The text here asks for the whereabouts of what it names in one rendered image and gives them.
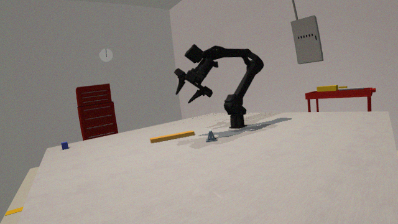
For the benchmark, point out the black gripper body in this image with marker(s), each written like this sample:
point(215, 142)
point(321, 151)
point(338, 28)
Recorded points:
point(204, 89)

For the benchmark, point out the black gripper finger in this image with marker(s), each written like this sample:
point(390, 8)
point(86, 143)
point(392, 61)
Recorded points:
point(196, 95)
point(180, 85)

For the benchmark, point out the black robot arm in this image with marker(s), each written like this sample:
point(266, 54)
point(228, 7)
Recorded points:
point(234, 102)

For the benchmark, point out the orange bar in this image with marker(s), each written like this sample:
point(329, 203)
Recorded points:
point(172, 136)

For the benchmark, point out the small blue block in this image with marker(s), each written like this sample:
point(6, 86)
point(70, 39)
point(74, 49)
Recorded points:
point(64, 145)

